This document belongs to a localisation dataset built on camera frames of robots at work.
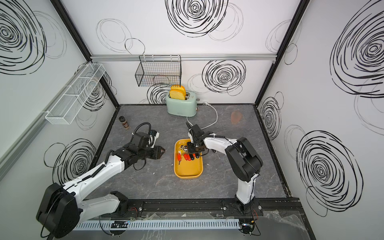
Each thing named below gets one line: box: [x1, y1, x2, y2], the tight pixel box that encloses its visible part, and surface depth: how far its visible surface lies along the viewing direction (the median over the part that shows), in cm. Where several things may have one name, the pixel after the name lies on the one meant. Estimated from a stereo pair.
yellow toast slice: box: [169, 85, 187, 100], surface depth 103 cm
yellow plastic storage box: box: [174, 138, 204, 179], surface depth 89 cm
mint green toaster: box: [166, 91, 198, 117], surface depth 107 cm
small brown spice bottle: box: [118, 115, 130, 129], surface depth 101 cm
